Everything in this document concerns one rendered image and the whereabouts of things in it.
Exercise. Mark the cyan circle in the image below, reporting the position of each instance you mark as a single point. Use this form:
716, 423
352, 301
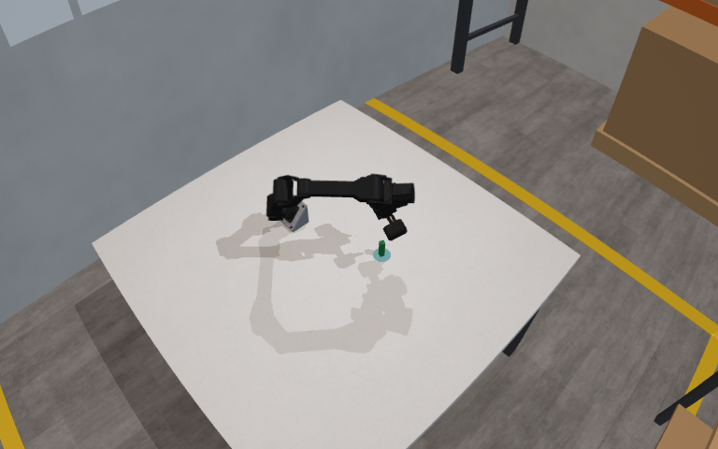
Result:
384, 258

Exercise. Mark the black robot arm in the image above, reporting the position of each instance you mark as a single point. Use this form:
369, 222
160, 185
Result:
375, 189

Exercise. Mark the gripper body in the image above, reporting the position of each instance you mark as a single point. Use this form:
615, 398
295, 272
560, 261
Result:
395, 228

